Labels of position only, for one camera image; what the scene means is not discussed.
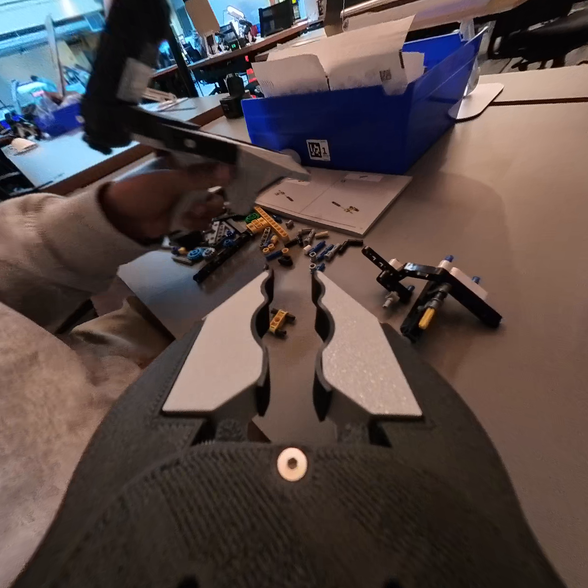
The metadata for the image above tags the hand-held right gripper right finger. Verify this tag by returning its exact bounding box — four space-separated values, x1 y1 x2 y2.
311 270 424 422

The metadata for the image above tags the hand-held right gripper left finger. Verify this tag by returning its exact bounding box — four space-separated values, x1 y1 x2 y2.
162 269 276 419

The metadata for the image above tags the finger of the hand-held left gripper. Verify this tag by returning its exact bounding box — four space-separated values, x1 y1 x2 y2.
235 140 312 183
224 162 282 217

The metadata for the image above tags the pile of lego pieces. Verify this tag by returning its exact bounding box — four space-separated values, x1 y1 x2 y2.
171 207 364 283

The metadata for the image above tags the yellow lego connector with pins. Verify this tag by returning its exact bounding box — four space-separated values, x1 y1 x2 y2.
268 308 296 339

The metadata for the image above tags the person's left forearm grey sleeve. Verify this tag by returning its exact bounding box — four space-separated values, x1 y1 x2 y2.
0 181 154 306

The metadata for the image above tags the lego instruction booklet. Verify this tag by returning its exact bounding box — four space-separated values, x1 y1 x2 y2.
254 170 413 238

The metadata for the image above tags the black lego assembly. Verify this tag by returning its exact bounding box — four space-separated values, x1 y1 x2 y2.
362 245 504 343

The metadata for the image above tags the person's left hand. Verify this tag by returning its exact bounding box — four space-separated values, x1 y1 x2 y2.
98 163 231 245

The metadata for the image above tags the person's tan pants leg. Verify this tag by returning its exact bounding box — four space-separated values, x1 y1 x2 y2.
57 292 179 370

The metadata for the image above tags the small white cardboard box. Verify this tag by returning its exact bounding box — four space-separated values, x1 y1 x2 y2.
252 53 330 98

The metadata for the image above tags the blue storage bin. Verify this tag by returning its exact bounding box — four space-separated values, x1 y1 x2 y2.
36 102 87 138

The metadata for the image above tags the blue plastic bin with tag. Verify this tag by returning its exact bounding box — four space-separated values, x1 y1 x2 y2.
241 28 485 176

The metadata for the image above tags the black computer monitor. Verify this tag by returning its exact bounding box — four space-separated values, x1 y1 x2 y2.
258 0 296 36

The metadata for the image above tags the large open white cardboard box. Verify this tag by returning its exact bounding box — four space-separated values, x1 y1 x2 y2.
269 14 427 96

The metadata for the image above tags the silver monitor stand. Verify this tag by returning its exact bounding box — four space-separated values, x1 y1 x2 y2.
447 18 505 122

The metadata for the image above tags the black office chair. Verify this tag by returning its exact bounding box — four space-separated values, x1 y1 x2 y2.
484 0 588 70

